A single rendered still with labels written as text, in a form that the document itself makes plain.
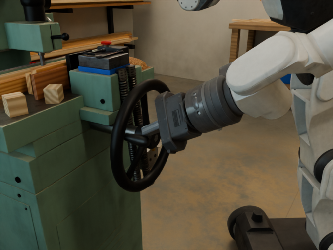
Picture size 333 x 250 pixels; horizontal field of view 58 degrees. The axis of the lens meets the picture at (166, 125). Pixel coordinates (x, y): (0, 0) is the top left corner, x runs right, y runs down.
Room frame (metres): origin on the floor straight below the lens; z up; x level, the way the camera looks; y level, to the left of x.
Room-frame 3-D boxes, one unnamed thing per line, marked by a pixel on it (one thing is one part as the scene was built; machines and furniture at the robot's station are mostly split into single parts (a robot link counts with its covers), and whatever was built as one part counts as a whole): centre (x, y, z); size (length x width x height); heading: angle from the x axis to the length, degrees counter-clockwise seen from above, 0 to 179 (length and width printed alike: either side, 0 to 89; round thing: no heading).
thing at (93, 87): (0.80, 0.16, 0.91); 0.15 x 0.14 x 0.09; 152
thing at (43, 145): (0.83, 0.30, 0.82); 0.40 x 0.21 x 0.04; 152
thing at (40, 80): (0.82, 0.27, 0.93); 0.24 x 0.01 x 0.06; 152
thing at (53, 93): (0.71, 0.27, 0.92); 0.04 x 0.03 x 0.04; 2
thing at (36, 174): (0.91, 0.46, 0.76); 0.57 x 0.45 x 0.09; 62
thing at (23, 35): (0.86, 0.37, 1.03); 0.14 x 0.07 x 0.09; 62
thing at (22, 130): (0.84, 0.23, 0.87); 0.61 x 0.30 x 0.06; 152
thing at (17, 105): (0.62, 0.33, 0.92); 0.04 x 0.04 x 0.04; 41
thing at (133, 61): (1.07, 0.14, 0.92); 0.14 x 0.09 x 0.04; 62
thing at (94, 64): (0.80, 0.15, 0.99); 0.13 x 0.11 x 0.06; 152
